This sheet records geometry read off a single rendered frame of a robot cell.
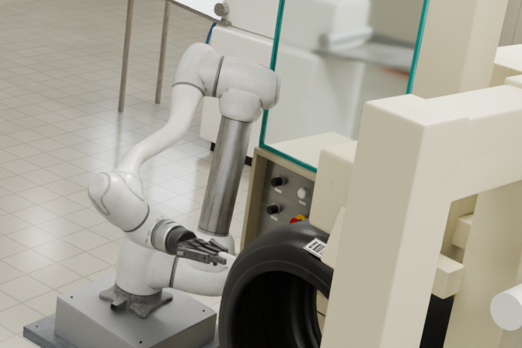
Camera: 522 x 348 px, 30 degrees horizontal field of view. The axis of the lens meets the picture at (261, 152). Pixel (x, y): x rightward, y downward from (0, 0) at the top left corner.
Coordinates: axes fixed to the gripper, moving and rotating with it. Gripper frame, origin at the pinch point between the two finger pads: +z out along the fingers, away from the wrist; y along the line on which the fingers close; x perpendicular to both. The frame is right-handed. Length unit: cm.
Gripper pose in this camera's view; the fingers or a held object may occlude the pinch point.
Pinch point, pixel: (229, 261)
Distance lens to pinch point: 248.7
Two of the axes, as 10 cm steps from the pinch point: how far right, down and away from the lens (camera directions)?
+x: -0.4, 9.7, 2.4
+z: 7.0, 2.0, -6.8
